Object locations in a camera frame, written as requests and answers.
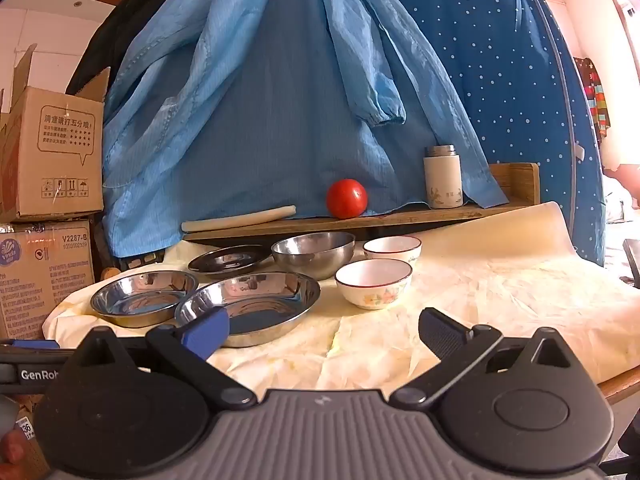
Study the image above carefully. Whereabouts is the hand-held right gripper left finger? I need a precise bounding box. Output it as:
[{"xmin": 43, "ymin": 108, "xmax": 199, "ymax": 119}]
[{"xmin": 75, "ymin": 306, "xmax": 259, "ymax": 409}]

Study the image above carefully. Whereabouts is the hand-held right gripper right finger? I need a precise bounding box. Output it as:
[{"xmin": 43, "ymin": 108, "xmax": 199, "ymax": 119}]
[{"xmin": 389, "ymin": 308, "xmax": 579, "ymax": 410}]

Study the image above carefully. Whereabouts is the large steel plate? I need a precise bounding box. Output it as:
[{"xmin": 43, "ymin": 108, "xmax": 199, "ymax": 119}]
[{"xmin": 175, "ymin": 272, "xmax": 321, "ymax": 349}]

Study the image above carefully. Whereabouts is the medium steel plate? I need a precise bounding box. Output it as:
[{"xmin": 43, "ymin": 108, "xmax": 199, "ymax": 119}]
[{"xmin": 90, "ymin": 270, "xmax": 200, "ymax": 329}]

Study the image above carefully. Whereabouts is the small steel plate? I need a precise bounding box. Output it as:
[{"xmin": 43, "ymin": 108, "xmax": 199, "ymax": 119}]
[{"xmin": 188, "ymin": 244, "xmax": 275, "ymax": 277}]

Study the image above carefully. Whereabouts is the floral red-rimmed ceramic bowl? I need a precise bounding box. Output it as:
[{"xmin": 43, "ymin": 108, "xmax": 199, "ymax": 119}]
[{"xmin": 334, "ymin": 258, "xmax": 413, "ymax": 310}]

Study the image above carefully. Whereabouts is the steel bowl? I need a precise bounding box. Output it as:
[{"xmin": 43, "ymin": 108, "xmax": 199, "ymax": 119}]
[{"xmin": 271, "ymin": 232, "xmax": 356, "ymax": 281}]

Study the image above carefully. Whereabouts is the person's left hand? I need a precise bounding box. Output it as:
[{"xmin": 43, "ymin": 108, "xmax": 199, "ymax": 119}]
[{"xmin": 0, "ymin": 429, "xmax": 29, "ymax": 467}]

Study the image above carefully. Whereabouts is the printed cardboard box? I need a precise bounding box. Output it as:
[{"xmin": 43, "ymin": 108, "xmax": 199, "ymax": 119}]
[{"xmin": 0, "ymin": 218, "xmax": 96, "ymax": 342}]

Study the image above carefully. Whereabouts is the black plastic crate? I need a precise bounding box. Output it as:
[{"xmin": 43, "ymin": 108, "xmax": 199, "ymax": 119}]
[{"xmin": 117, "ymin": 252, "xmax": 166, "ymax": 272}]

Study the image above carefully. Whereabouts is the wooden rolling pin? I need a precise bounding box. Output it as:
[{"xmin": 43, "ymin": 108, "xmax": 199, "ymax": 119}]
[{"xmin": 180, "ymin": 204, "xmax": 297, "ymax": 234}]

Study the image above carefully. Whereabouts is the white thermos flask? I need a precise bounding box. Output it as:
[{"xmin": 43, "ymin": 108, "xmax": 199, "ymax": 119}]
[{"xmin": 423, "ymin": 144, "xmax": 462, "ymax": 210}]

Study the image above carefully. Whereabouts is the red tomato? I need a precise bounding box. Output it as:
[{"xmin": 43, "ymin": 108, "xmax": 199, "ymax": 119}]
[{"xmin": 326, "ymin": 178, "xmax": 369, "ymax": 220}]

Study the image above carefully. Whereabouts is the wooden shelf board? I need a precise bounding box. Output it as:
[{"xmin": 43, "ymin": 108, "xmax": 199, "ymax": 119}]
[{"xmin": 182, "ymin": 162, "xmax": 541, "ymax": 247}]

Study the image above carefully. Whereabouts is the open cardboard box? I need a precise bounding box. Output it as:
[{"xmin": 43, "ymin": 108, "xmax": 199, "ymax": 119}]
[{"xmin": 0, "ymin": 43, "xmax": 111, "ymax": 224}]

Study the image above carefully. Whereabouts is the light blue coat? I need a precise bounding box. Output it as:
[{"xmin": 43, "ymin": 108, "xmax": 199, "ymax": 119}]
[{"xmin": 102, "ymin": 0, "xmax": 509, "ymax": 259}]

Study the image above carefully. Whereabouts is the striped colourful cloth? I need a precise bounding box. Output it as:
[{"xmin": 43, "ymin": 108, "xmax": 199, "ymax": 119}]
[{"xmin": 573, "ymin": 57, "xmax": 613, "ymax": 149}]

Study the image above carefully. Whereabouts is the blue polka dot cloth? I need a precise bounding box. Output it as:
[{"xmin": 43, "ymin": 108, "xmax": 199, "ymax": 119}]
[{"xmin": 364, "ymin": 0, "xmax": 607, "ymax": 267}]

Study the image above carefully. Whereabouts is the black garment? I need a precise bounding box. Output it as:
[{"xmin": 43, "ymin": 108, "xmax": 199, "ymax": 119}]
[{"xmin": 65, "ymin": 0, "xmax": 207, "ymax": 97}]

